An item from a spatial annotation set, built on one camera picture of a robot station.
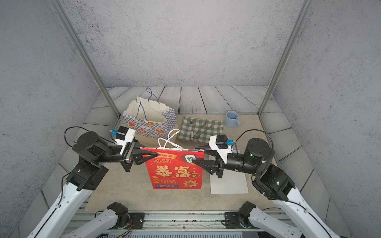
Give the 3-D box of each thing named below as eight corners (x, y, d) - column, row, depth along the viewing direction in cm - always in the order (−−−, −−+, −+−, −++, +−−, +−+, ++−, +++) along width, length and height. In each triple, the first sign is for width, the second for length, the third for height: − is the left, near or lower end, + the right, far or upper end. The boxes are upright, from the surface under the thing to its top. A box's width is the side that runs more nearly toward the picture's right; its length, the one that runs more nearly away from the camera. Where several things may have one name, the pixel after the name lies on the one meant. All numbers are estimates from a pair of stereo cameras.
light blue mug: (225, 127, 112) (226, 122, 107) (223, 116, 120) (224, 110, 115) (238, 127, 112) (240, 122, 107) (236, 116, 120) (237, 110, 115)
